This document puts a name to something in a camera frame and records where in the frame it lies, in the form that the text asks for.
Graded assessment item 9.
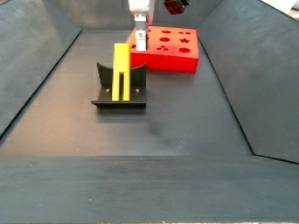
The black curved fixture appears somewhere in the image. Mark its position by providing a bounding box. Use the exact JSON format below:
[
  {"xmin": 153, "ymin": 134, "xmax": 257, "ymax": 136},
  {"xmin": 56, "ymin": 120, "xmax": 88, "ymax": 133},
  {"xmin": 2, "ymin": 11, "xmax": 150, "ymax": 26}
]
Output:
[{"xmin": 90, "ymin": 64, "xmax": 145, "ymax": 109}]

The red shape-sorter block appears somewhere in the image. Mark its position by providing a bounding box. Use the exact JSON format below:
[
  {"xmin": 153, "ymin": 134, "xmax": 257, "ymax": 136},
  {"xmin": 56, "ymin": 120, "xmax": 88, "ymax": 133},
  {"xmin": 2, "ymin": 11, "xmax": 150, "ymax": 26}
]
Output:
[{"xmin": 125, "ymin": 26, "xmax": 200, "ymax": 74}]

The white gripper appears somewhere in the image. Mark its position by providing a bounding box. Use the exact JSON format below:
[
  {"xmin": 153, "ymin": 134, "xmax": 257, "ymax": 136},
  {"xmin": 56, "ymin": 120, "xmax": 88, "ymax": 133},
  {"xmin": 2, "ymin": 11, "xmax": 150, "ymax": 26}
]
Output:
[{"xmin": 128, "ymin": 0, "xmax": 154, "ymax": 51}]

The yellow square-circle peg object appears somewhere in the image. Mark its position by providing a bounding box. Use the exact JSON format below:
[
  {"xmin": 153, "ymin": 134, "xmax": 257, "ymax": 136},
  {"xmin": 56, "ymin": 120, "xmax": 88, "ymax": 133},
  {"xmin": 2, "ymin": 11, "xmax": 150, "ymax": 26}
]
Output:
[{"xmin": 112, "ymin": 43, "xmax": 130, "ymax": 102}]

